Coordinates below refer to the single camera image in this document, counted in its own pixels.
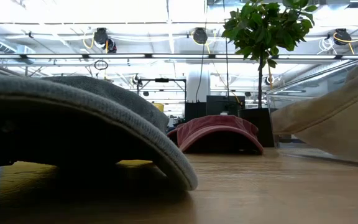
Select green plant in black pot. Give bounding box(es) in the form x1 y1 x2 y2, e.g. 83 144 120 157
221 0 319 148

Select small black box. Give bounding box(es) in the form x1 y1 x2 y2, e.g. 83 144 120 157
184 101 207 123

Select maroon cap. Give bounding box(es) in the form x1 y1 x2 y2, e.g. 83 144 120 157
167 114 264 156

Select distant black gantry frame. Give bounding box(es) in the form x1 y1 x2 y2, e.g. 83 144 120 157
137 78 188 101

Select blue-grey cap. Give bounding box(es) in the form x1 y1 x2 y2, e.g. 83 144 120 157
0 74 199 192

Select black ceiling cable reel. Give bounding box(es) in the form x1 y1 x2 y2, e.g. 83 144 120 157
93 27 117 54
333 27 353 47
192 27 209 45

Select clear plastic bin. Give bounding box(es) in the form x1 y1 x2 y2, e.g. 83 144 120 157
265 52 358 167

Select khaki cap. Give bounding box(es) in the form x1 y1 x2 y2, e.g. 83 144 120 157
270 63 358 166

